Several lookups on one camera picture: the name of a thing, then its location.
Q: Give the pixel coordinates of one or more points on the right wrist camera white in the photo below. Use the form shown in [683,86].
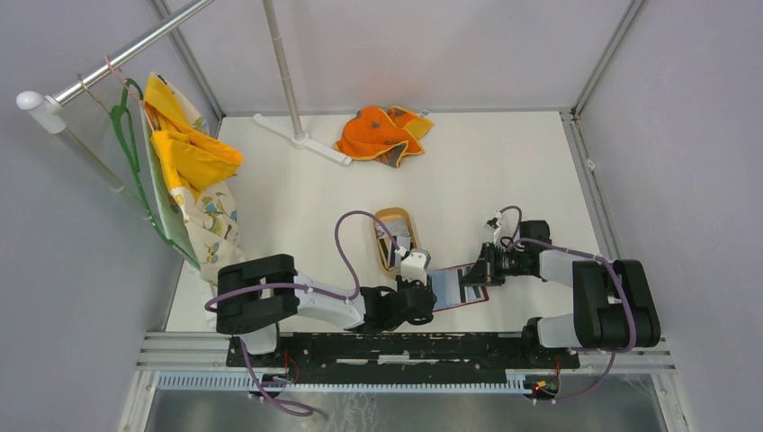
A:
[494,225]

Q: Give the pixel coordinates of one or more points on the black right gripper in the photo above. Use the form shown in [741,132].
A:
[485,272]

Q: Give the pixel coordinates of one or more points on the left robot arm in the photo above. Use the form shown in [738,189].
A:
[255,296]

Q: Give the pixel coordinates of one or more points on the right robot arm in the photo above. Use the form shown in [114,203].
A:
[612,306]

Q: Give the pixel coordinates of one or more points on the yellow patterned hanging cloth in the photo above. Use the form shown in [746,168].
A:
[194,169]

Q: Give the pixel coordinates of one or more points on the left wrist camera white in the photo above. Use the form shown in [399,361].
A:
[413,269]

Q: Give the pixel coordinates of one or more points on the white rack stand base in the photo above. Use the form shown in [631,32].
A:
[303,141]

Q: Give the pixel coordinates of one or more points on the vertical metal pole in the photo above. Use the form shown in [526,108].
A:
[282,64]

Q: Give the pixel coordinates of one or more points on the red leather card holder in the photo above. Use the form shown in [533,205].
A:
[446,290]

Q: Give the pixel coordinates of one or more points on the orange yellow cloth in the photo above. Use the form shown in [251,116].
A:
[385,135]

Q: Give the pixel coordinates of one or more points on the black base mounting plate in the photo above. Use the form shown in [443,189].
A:
[406,358]

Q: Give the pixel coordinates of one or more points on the silver VIP card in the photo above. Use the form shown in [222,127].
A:
[396,227]

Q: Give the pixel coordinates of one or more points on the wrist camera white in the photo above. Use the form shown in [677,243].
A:
[494,225]
[413,269]

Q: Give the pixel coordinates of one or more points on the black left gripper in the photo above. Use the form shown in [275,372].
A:
[399,283]

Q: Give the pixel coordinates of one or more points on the white card black stripe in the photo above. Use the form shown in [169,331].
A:
[469,293]

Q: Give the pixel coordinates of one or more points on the metal hanging rail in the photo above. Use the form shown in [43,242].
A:
[45,109]

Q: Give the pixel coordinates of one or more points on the green clothes hanger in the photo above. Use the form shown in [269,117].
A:
[165,218]

